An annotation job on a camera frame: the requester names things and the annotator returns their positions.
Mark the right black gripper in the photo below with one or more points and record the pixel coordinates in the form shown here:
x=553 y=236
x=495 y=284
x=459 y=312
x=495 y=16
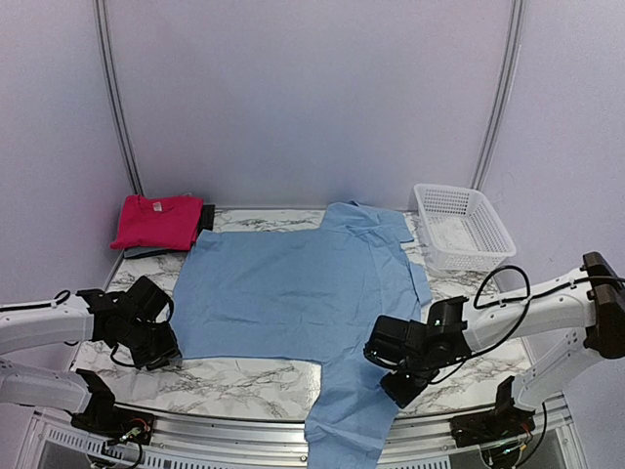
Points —
x=402 y=396

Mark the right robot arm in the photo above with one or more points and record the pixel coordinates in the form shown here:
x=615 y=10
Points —
x=587 y=302

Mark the white plastic laundry basket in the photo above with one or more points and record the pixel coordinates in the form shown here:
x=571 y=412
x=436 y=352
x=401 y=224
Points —
x=461 y=229

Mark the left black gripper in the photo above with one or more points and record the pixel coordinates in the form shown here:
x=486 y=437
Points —
x=170 y=350

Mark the folded black garment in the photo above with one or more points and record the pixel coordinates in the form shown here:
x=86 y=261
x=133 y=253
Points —
x=206 y=219

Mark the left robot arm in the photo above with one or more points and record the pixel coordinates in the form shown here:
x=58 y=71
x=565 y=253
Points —
x=129 y=319

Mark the right wall aluminium profile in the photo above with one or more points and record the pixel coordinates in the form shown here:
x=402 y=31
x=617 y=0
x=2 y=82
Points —
x=503 y=91

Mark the light blue shirt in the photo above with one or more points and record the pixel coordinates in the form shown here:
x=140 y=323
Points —
x=312 y=296

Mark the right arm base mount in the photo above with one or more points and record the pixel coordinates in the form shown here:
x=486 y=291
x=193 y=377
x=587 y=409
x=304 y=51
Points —
x=480 y=428

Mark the left wall aluminium profile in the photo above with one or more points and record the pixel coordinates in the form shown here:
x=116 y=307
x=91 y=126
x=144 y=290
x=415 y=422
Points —
x=114 y=96

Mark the wall aluminium profile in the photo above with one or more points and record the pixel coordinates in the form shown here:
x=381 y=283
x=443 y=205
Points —
x=114 y=96
x=503 y=91

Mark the magenta t-shirt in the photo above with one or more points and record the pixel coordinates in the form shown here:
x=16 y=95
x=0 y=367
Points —
x=169 y=222

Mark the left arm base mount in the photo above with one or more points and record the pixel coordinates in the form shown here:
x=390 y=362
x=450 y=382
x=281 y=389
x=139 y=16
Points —
x=119 y=425

